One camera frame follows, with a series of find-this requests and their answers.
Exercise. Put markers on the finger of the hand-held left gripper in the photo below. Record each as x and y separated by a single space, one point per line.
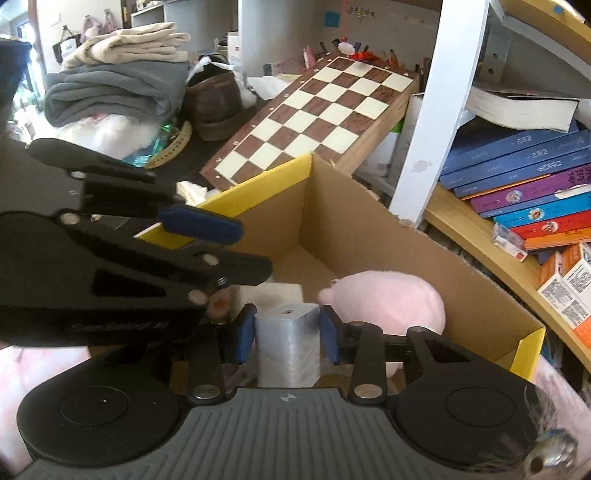
201 226
240 270

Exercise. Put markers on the small white red box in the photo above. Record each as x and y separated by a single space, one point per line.
508 241

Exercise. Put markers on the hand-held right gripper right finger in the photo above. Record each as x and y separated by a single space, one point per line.
328 337

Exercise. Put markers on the white fluffy stuffing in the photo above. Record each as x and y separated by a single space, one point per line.
106 134

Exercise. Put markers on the pink packet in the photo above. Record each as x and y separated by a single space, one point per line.
309 57

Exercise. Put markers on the wooden chessboard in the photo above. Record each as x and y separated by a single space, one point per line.
314 110

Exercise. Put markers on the grey folded blanket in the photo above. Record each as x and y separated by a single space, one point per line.
111 92

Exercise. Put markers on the thick dark-covered book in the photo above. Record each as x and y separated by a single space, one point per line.
517 110

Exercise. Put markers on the iridescent green wrap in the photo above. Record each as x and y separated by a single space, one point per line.
154 145

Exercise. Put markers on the cardboard box with yellow tape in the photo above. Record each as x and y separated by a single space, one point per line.
360 221

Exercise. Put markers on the silver plastic film roll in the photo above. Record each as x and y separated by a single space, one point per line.
286 346

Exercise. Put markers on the pink plush toy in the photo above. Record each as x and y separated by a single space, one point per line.
392 300

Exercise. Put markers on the blurred silver metal piece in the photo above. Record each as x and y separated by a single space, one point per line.
551 454

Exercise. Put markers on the tall white carton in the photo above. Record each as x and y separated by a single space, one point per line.
388 157

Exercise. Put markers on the white shelf post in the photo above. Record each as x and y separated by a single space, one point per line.
443 92

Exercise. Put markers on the pale pink blanket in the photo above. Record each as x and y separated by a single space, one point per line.
27 374

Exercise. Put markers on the white crumpled tissue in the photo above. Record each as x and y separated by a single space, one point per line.
191 194

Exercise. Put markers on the hanging bag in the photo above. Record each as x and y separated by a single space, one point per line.
67 46

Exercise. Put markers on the beige folded cloth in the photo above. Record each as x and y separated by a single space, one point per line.
129 44

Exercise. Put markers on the orange white carton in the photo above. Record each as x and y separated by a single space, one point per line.
563 300
579 272

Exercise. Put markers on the row of colourful books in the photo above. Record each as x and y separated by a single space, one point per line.
517 184

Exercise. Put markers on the white red carton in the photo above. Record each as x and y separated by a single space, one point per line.
234 48

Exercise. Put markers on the white foam block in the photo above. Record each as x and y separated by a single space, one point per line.
272 293

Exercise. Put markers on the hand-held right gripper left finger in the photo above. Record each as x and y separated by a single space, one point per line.
246 337

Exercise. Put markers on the blue sticky note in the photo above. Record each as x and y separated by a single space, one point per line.
332 18

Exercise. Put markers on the wooden bookshelf board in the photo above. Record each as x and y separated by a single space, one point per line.
485 258

